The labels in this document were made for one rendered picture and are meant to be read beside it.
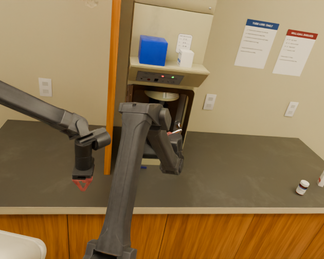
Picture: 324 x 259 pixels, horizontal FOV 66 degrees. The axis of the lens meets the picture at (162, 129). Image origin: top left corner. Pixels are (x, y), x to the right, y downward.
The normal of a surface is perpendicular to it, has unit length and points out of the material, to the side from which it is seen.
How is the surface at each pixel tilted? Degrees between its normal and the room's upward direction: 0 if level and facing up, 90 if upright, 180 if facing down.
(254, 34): 90
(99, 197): 0
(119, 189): 50
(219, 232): 90
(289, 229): 90
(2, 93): 58
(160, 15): 90
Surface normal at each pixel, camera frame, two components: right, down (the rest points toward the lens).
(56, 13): 0.14, 0.51
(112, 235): -0.26, -0.26
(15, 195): 0.15, -0.86
